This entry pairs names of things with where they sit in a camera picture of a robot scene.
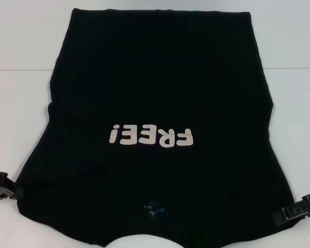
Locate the black shirt with FREE print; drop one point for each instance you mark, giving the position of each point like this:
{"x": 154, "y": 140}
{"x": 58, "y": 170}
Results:
{"x": 155, "y": 77}

